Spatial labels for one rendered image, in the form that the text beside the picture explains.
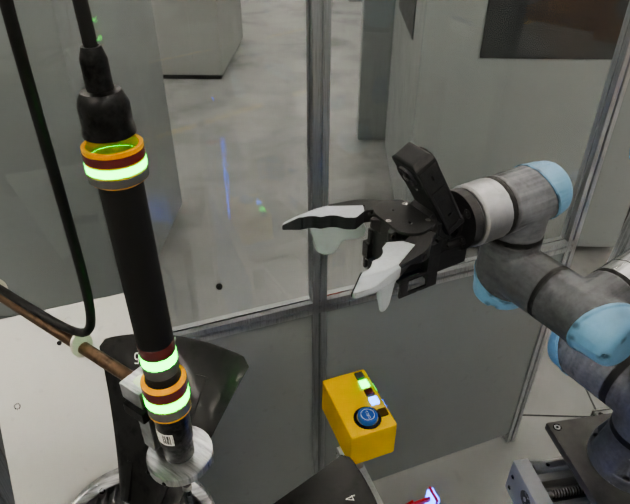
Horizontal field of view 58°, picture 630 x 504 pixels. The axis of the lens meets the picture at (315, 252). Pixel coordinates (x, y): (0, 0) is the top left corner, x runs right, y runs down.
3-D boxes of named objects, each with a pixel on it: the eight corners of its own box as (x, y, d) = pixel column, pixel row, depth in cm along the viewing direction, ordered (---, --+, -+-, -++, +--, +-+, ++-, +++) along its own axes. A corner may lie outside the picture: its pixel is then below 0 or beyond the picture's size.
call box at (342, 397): (321, 412, 127) (321, 379, 120) (362, 399, 129) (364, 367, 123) (349, 471, 114) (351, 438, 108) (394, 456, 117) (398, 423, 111)
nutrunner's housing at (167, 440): (158, 475, 62) (45, 48, 36) (184, 450, 65) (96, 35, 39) (183, 494, 60) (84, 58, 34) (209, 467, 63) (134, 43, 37)
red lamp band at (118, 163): (70, 159, 40) (67, 150, 40) (119, 139, 43) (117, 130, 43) (110, 175, 38) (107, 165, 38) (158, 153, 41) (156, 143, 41)
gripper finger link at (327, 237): (283, 262, 64) (364, 264, 64) (281, 217, 61) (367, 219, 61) (285, 247, 67) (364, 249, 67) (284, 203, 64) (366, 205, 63)
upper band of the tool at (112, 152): (77, 183, 42) (67, 146, 40) (123, 162, 44) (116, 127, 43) (115, 199, 40) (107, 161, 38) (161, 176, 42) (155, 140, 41)
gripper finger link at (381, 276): (379, 342, 54) (410, 288, 60) (383, 294, 50) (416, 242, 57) (349, 332, 55) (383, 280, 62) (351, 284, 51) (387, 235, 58)
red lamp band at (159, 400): (132, 391, 54) (130, 383, 54) (166, 364, 57) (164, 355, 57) (164, 412, 52) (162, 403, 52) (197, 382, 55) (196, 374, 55)
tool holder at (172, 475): (121, 456, 61) (101, 395, 56) (169, 413, 66) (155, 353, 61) (180, 500, 57) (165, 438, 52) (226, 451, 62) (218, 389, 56)
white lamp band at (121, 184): (75, 179, 41) (73, 170, 41) (123, 158, 44) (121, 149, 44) (114, 196, 39) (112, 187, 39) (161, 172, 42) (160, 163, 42)
